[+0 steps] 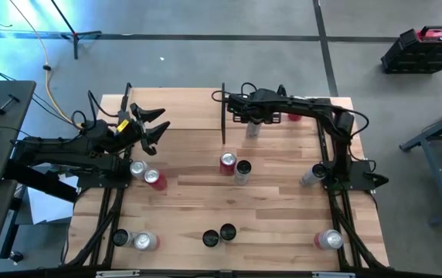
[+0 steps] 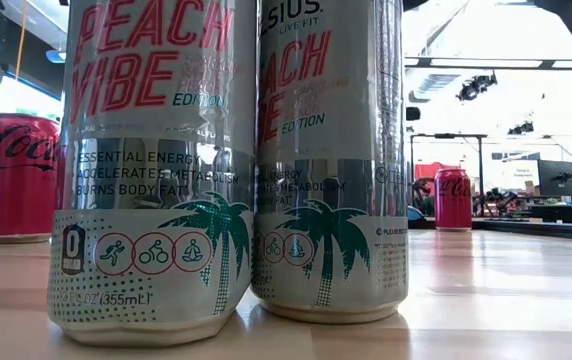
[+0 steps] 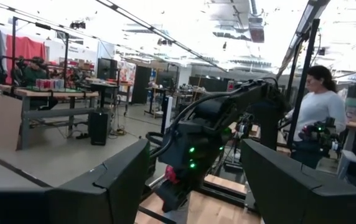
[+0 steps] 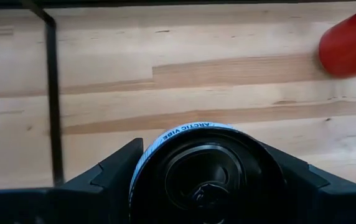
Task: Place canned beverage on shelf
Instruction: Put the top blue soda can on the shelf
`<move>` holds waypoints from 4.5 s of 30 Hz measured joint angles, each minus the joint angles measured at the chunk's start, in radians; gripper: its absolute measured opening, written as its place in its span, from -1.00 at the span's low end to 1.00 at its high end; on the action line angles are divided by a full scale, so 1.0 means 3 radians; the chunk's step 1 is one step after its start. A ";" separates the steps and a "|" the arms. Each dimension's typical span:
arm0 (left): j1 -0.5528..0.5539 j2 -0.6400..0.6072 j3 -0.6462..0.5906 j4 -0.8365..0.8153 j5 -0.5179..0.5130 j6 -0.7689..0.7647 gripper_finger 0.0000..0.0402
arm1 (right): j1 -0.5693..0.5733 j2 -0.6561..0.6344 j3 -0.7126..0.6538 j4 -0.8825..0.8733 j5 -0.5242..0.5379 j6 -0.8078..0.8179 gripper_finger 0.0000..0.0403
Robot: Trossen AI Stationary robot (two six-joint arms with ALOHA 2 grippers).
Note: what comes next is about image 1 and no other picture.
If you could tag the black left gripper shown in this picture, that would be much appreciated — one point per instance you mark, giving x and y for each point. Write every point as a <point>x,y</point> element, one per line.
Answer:
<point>128,139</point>

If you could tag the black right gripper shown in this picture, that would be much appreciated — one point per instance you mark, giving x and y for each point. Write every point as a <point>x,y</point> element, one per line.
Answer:
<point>261,101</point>

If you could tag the Celsius Arctic Vibe slim can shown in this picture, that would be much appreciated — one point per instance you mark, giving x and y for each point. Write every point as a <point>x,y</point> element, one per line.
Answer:
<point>252,131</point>
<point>242,175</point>
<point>310,177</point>

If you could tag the red Coca-Cola can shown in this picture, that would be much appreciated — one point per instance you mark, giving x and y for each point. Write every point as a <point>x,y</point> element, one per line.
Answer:
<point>227,164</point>
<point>156,179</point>
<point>294,117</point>

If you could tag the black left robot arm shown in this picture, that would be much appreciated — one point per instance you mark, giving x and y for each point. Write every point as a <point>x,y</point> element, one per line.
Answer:
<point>51,148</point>

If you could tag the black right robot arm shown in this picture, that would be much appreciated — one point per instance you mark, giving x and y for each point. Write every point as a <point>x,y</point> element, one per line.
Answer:
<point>342,146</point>

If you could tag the yellow label tag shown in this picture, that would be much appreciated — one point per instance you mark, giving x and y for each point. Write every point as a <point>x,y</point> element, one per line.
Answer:
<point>123,126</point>

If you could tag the white and red Spindrift can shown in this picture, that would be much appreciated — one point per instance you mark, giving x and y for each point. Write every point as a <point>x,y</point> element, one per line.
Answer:
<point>331,239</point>
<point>138,168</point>
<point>145,240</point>

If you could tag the black tripod stand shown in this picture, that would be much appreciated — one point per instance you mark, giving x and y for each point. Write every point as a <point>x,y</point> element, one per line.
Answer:
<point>75,46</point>

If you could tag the black support beam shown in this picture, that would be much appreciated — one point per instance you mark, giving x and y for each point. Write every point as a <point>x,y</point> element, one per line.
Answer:
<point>39,181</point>

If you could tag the white floor sheet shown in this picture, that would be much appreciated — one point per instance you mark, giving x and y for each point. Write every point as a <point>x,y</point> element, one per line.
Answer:
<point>47,204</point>

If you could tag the grey desk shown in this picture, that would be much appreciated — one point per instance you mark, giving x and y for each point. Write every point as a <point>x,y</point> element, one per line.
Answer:
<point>8,116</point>

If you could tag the black and red toolbox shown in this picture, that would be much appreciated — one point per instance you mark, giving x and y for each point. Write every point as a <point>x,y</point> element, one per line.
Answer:
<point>410,54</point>

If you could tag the black chair caster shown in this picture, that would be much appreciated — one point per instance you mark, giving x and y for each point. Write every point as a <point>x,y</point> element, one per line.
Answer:
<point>15,257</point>

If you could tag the black aluminium mounting frame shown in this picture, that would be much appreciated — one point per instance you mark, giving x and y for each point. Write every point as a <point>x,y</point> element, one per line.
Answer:
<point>360,175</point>
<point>105,180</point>

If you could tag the black rail with silver plates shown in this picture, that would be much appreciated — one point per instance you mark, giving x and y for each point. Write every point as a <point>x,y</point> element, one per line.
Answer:
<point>186,275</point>

